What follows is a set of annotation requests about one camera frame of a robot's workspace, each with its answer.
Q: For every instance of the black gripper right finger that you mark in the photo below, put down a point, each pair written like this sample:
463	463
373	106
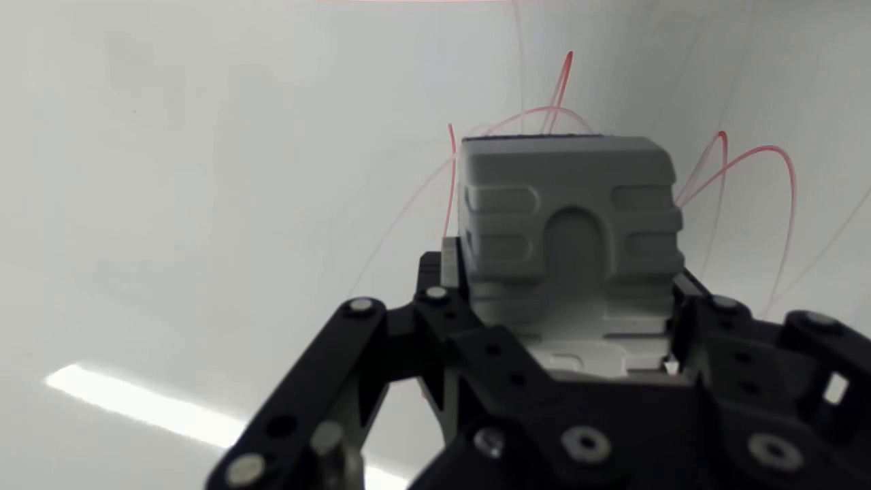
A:
790	381

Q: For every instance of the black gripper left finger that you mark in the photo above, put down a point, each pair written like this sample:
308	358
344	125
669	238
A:
363	363

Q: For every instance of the large whiteboard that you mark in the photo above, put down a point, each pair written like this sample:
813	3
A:
180	180

